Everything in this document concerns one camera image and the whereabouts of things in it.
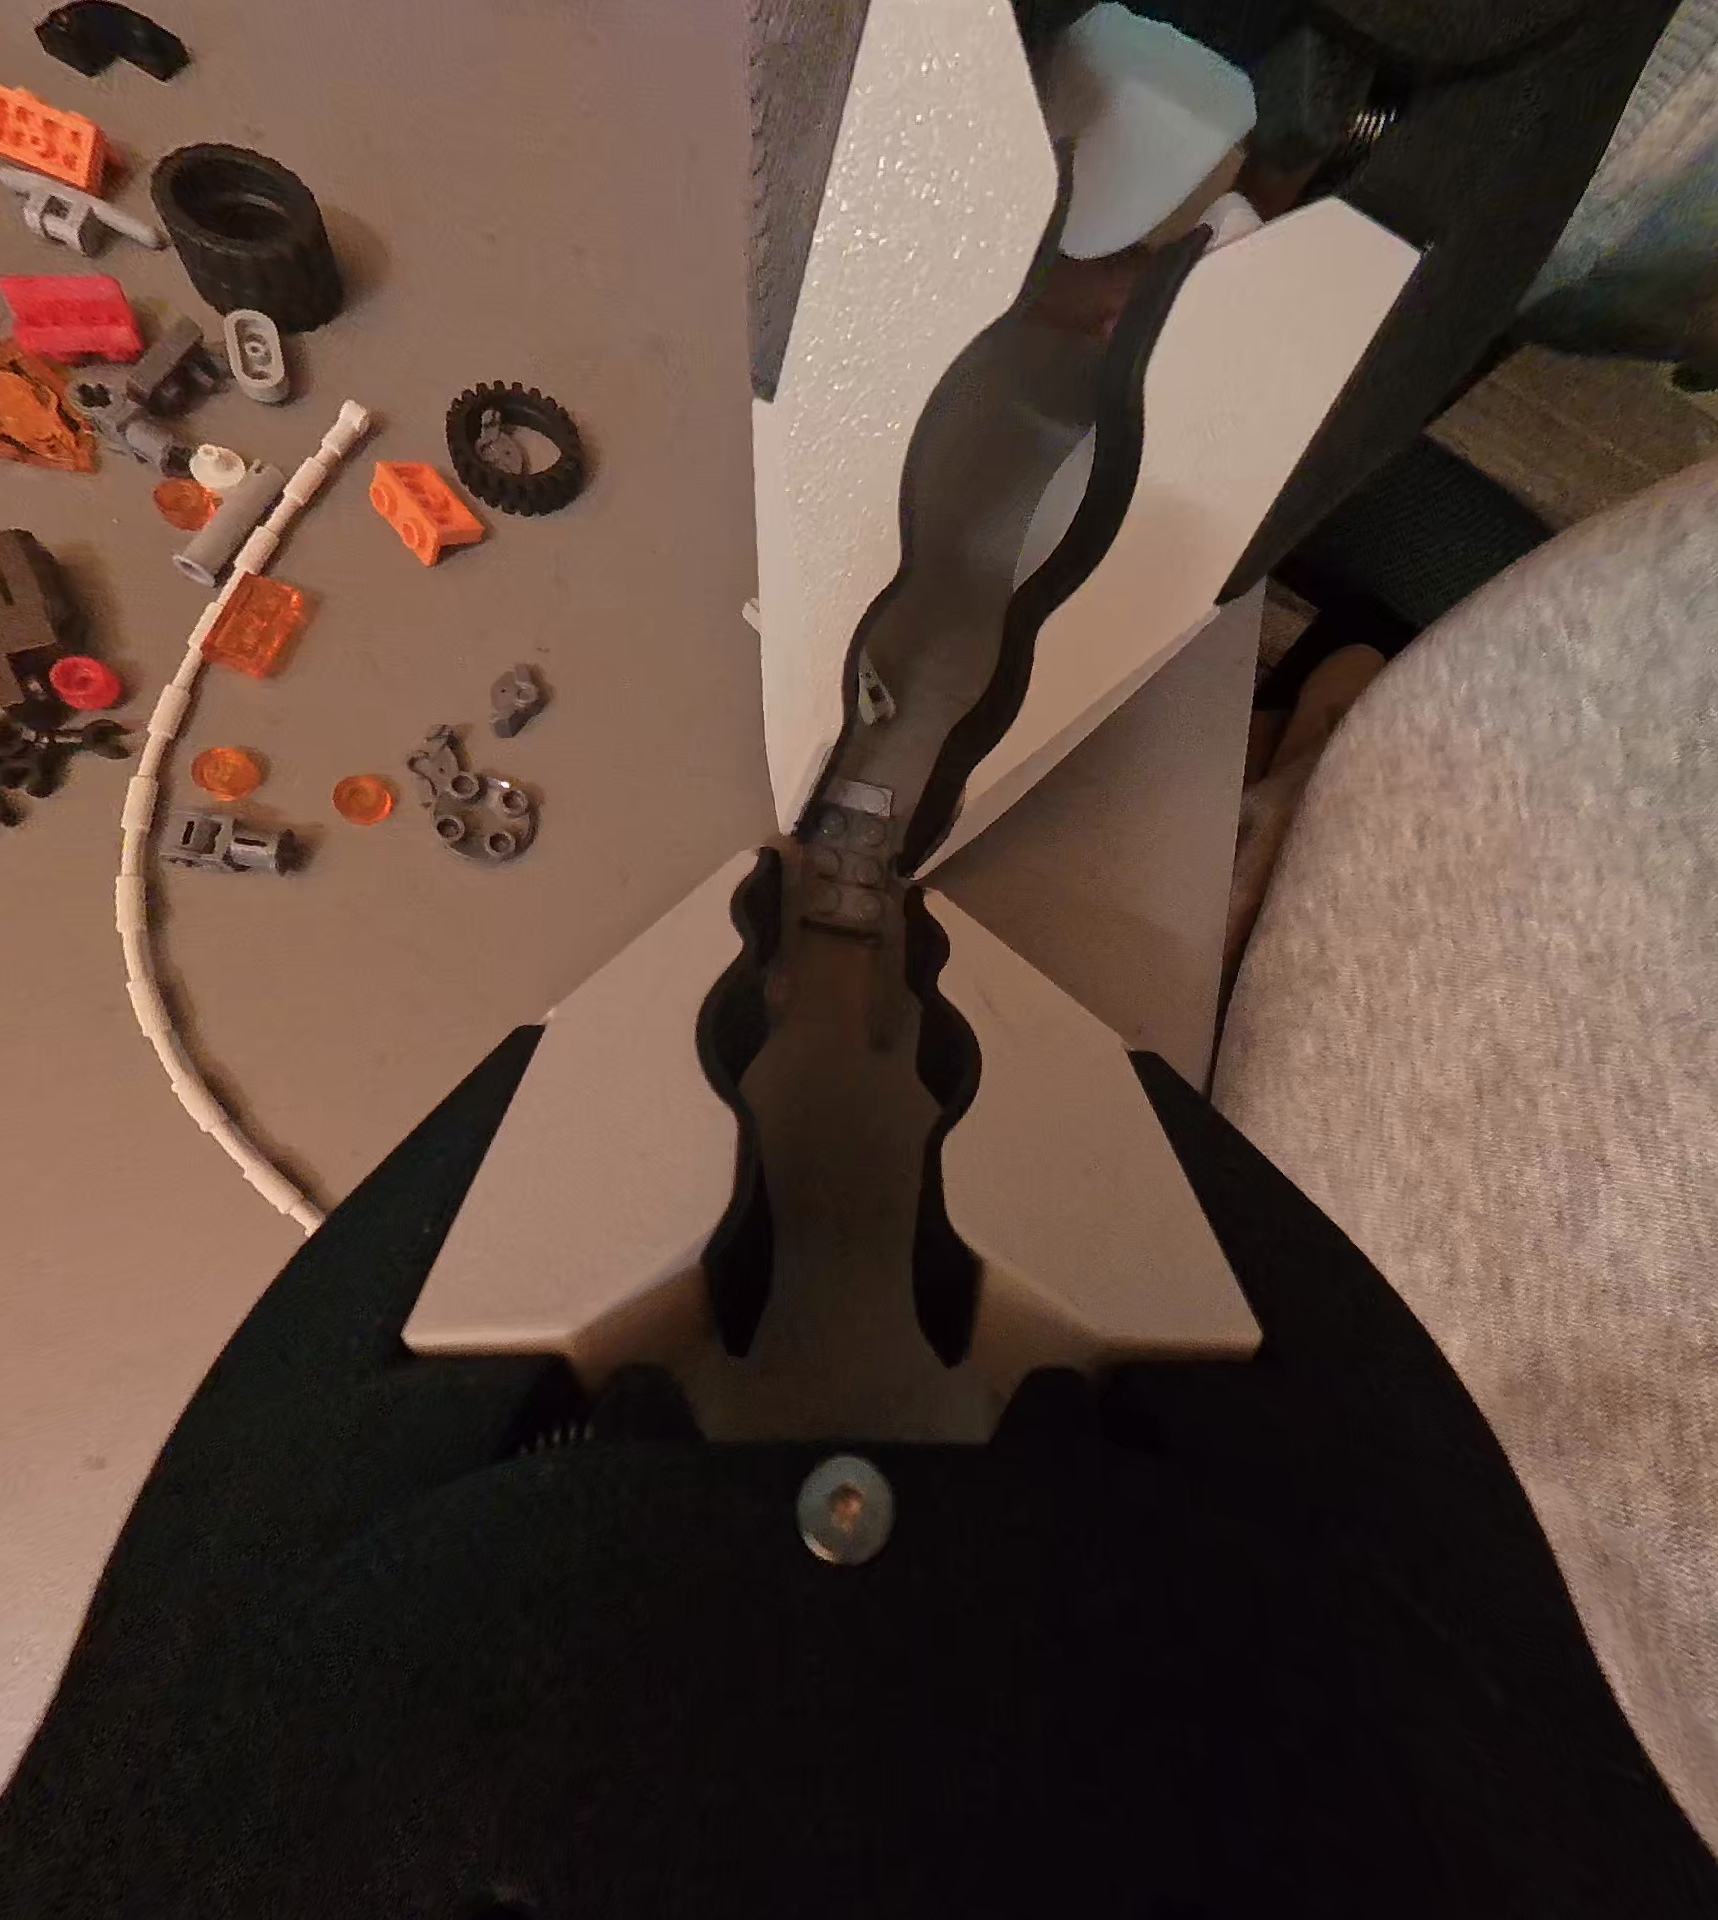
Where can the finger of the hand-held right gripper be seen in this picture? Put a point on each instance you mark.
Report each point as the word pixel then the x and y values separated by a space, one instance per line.
pixel 918 224
pixel 1249 420

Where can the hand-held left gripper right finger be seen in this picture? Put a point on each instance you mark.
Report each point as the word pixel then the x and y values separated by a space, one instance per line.
pixel 1099 1201

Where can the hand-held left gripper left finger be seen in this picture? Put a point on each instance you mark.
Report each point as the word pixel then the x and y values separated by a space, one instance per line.
pixel 575 1201

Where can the grey lego plate assembly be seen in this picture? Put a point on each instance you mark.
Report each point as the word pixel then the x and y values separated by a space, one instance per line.
pixel 852 863

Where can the grey oval lego link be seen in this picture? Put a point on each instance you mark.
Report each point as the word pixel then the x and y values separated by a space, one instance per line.
pixel 257 356

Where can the round dark grey lego plate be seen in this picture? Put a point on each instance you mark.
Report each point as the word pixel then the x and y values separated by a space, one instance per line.
pixel 486 820

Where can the round orange lego stud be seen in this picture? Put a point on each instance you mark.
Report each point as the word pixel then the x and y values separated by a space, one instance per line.
pixel 367 798
pixel 226 773

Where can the small light grey lego clip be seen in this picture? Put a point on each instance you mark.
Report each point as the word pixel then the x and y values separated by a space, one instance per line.
pixel 875 690

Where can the small dark grey lego piece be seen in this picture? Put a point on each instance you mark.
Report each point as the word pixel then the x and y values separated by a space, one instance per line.
pixel 516 700
pixel 436 758

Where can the dark grey lego connector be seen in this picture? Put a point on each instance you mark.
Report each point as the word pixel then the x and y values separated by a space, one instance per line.
pixel 228 843

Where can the small black lego tyre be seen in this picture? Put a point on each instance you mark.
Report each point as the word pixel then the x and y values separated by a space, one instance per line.
pixel 462 450

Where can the orange lego brick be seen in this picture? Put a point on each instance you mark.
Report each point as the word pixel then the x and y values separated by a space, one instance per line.
pixel 424 511
pixel 43 135

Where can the transparent orange lego plate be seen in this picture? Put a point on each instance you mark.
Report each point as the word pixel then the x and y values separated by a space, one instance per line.
pixel 257 627

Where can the large black lego tyre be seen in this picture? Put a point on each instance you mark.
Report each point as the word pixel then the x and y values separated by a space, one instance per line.
pixel 199 240

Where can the grey lego cylinder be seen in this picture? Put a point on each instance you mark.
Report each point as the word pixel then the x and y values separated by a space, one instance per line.
pixel 228 524

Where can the black curved lego piece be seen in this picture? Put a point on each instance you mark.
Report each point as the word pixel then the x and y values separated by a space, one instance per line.
pixel 109 38

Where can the pile of mixed lego pieces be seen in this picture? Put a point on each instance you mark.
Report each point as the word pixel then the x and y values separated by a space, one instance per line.
pixel 65 319

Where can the person's grey clothing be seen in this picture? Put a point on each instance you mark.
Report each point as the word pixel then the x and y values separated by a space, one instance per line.
pixel 1518 1201

